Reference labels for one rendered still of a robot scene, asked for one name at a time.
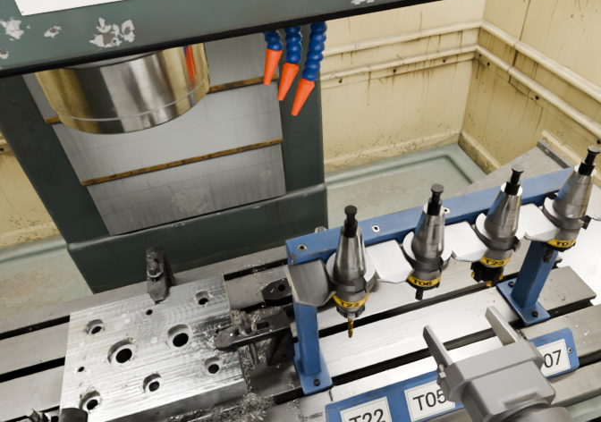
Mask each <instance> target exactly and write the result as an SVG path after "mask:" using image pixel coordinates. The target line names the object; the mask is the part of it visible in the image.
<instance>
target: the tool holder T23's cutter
mask: <svg viewBox="0 0 601 422"><path fill-rule="evenodd" d="M504 268H505V265H504V266H499V267H494V268H493V267H487V266H484V265H482V264H481V263H480V262H479V261H477V262H474V263H471V266H470V269H471V270H472V272H471V277H472V278H473V279H474V280H475V281H476V282H477V283H479V282H480V281H483V282H487V286H492V285H496V284H497V283H498V280H499V279H501V280H502V278H503V275H504V274H503V272H504Z"/></svg>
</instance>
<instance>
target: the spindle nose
mask: <svg viewBox="0 0 601 422"><path fill-rule="evenodd" d="M208 70H209V64H208V59H207V51H206V48H205V43H200V44H196V45H190V46H181V47H176V48H171V49H166V50H160V51H156V52H150V53H145V54H140V55H130V56H125V57H120V58H115V59H110V60H105V61H100V62H94V63H85V64H80V65H74V66H70V67H64V68H59V69H54V70H49V71H43V72H34V74H35V76H36V78H37V80H38V83H39V85H40V87H41V88H42V90H43V92H44V94H45V96H46V98H47V102H48V104H50V106H51V107H52V108H53V109H54V110H55V112H56V114H57V116H58V118H59V120H60V121H61V122H62V123H63V124H65V125H66V126H68V127H70V128H72V129H75V130H77V131H83V132H87V133H92V134H102V135H114V134H124V133H131V132H136V131H144V130H147V129H150V128H154V127H157V126H159V125H161V124H164V123H167V122H170V121H172V120H174V119H176V118H178V117H180V116H181V115H183V114H185V113H187V112H188V111H190V110H191V109H192V108H193V107H194V106H195V105H196V104H197V103H198V102H199V101H200V100H201V99H202V98H203V97H204V96H205V95H206V94H207V91H208V89H209V86H210V77H209V73H208Z"/></svg>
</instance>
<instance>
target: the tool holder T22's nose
mask: <svg viewBox="0 0 601 422"><path fill-rule="evenodd" d="M365 309H366V305H365V304H363V305H362V306H360V307H358V308H344V307H342V306H340V305H339V304H337V303H336V311H337V312H339V314H340V315H341V316H343V317H345V318H357V317H359V316H360V315H361V314H362V313H363V312H365Z"/></svg>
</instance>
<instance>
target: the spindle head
mask: <svg viewBox="0 0 601 422"><path fill-rule="evenodd" d="M438 1H444V0H118V1H113V2H106V3H101V4H90V5H84V6H78V7H73V8H67V9H61V10H55V11H50V12H43V13H33V14H27V15H22V14H21V11H20V9H19V7H18V5H17V3H16V1H15V0H0V79H3V78H9V77H13V76H19V75H24V74H29V73H34V72H43V71H49V70H54V69H59V68H64V67H70V66H74V65H80V64H85V63H94V62H100V61H105V60H110V59H115V58H120V57H125V56H130V55H140V54H145V53H150V52H156V51H160V50H166V49H171V48H176V47H181V46H190V45H196V44H200V43H206V42H211V41H216V40H221V39H227V38H236V37H241V36H246V35H251V34H257V33H261V32H267V31H272V30H281V29H286V28H291V27H297V26H301V25H307V24H312V23H317V22H322V21H331V20H337V19H342V18H347V17H352V16H358V15H362V14H368V13H377V12H382V11H387V10H393V9H398V8H403V7H408V6H413V5H418V4H428V3H433V2H438Z"/></svg>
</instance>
